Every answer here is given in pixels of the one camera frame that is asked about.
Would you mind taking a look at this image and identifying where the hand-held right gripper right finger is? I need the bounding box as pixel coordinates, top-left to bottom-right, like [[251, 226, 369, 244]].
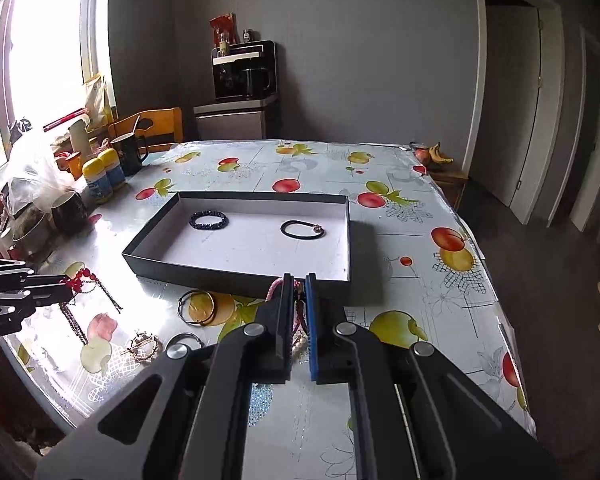
[[305, 273, 563, 480]]

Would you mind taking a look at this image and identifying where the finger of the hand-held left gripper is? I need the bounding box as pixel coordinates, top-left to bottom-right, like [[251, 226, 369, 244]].
[[0, 303, 35, 337], [0, 271, 77, 306]]

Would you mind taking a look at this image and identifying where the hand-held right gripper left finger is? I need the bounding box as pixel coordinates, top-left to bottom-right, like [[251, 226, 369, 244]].
[[35, 273, 296, 480]]

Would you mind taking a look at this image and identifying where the pink beaded bracelet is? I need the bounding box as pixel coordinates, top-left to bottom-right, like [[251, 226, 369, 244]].
[[264, 277, 312, 362]]

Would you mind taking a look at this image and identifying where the red beaded necklace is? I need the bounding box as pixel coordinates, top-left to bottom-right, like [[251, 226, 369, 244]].
[[62, 267, 100, 295]]

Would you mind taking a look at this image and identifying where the grey shallow tray box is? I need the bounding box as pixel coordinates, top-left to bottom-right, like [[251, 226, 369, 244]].
[[122, 190, 354, 284]]

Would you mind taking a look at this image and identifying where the round metal tin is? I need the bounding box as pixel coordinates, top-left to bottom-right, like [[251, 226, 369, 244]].
[[7, 212, 53, 263]]

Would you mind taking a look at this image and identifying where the dark glossy cup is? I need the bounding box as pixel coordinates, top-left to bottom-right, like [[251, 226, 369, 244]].
[[49, 191, 92, 237]]

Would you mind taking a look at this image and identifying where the thin metal bangle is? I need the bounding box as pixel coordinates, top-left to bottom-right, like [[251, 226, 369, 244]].
[[177, 289, 218, 329]]

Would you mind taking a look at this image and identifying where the gold ornate hair clip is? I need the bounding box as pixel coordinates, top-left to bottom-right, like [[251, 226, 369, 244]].
[[120, 331, 160, 362]]

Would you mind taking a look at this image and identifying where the yellow lid blue bottle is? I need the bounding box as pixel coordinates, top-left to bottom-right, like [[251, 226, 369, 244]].
[[100, 148, 127, 192], [82, 157, 114, 206]]

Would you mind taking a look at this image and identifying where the clear plastic bag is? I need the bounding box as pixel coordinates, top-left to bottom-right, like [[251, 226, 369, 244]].
[[0, 127, 83, 216]]

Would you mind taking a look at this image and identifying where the white thermos flask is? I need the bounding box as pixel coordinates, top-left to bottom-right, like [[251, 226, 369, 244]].
[[68, 117, 91, 157]]

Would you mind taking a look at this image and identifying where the black mug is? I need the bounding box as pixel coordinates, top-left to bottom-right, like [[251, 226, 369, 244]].
[[110, 132, 150, 177]]

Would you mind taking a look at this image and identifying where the yellow paper bag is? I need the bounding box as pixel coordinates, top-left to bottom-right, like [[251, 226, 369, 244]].
[[82, 74, 115, 128]]

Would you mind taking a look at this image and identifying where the wooden chair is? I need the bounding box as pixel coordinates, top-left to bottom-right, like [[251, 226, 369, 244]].
[[108, 107, 184, 154]]

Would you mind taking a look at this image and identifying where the small wooden side table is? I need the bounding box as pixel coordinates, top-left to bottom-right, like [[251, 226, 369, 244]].
[[427, 162, 470, 211]]

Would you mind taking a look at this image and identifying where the grey small cabinet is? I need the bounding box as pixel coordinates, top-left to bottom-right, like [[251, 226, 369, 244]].
[[193, 97, 279, 142]]

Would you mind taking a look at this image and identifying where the bunch of bananas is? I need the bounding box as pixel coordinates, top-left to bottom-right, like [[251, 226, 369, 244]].
[[414, 142, 454, 166]]

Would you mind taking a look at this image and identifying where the black coffee machine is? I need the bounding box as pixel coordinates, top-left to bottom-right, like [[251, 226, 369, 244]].
[[211, 40, 277, 102]]

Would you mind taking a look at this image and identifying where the white door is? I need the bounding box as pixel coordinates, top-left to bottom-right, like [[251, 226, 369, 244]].
[[480, 2, 543, 208]]

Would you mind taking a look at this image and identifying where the red snack packet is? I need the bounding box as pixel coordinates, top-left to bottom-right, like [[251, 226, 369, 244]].
[[209, 12, 239, 46]]

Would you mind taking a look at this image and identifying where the dark chain necklace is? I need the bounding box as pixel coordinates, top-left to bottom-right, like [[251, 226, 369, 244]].
[[57, 280, 125, 347]]

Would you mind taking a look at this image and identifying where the blue sparkly bracelet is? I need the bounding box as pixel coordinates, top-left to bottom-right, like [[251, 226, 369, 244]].
[[249, 382, 274, 428]]

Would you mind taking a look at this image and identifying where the black hair tie gold bead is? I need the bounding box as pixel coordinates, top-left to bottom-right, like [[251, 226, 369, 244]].
[[280, 219, 326, 240]]

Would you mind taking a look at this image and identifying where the plain black hair tie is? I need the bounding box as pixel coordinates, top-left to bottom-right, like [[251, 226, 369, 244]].
[[165, 332, 206, 356]]

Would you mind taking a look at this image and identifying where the black beaded bracelet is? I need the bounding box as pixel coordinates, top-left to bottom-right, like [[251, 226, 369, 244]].
[[189, 211, 229, 231]]

